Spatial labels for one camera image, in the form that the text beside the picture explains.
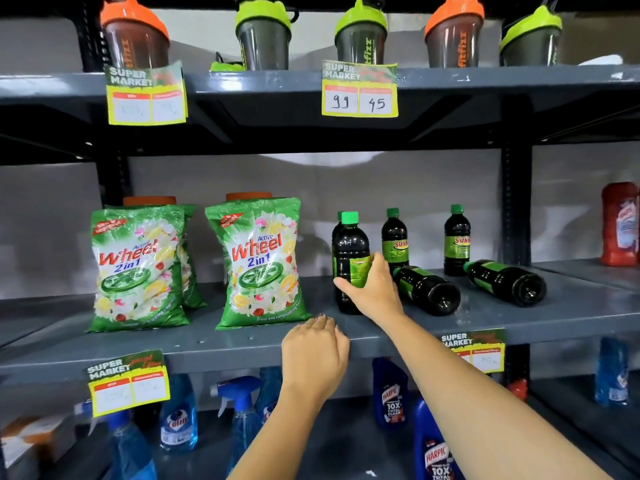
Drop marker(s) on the cardboard box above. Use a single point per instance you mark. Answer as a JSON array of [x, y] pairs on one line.
[[35, 444]]

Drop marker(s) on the person's right hand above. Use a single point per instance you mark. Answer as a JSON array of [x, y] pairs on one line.
[[377, 297]]

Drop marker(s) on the blue toilet cleaner bottle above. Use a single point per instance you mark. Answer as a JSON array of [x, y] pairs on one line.
[[390, 394], [432, 449]]

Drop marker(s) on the green detergent powder bag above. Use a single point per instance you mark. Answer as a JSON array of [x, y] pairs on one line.
[[190, 284], [137, 269], [260, 264]]

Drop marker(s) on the green lid shaker bottle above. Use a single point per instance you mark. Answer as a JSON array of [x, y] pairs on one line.
[[530, 39], [263, 37], [361, 37]]

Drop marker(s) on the blue glass cleaner spray bottle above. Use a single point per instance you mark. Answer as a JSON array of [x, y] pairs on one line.
[[131, 449], [178, 419], [611, 372], [244, 419], [269, 394]]

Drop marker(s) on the dark bottle green cap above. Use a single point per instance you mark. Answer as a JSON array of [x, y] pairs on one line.
[[430, 290], [395, 242], [350, 249], [336, 234], [507, 282], [456, 242]]

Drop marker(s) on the orange container lid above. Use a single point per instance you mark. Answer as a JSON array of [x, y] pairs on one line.
[[149, 200], [248, 195]]

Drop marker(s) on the person's left hand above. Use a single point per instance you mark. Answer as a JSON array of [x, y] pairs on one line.
[[314, 357]]

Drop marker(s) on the person's right thumb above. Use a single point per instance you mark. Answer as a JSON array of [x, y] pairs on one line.
[[350, 287]]

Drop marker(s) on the red cleaner bottle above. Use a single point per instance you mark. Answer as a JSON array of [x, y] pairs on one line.
[[619, 224]]

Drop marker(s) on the person's left forearm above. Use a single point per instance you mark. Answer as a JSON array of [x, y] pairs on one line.
[[275, 439]]

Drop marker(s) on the loose green shaker lid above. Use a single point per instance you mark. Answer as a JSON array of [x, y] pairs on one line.
[[226, 66]]

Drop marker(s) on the yellow green price tag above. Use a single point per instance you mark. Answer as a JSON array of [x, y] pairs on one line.
[[146, 97], [360, 89], [127, 384], [475, 347]]

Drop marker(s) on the red bottle cap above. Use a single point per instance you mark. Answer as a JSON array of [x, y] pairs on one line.
[[518, 389]]

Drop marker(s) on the grey metal shelf rack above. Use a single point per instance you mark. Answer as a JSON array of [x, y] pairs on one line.
[[210, 344]]

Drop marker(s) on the person's right forearm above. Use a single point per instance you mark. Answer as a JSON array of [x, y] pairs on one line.
[[480, 409]]

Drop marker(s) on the orange lid shaker bottle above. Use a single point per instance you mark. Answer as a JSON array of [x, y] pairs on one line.
[[135, 39], [454, 37]]

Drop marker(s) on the person's left fingers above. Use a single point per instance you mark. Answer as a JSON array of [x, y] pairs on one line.
[[322, 323]]

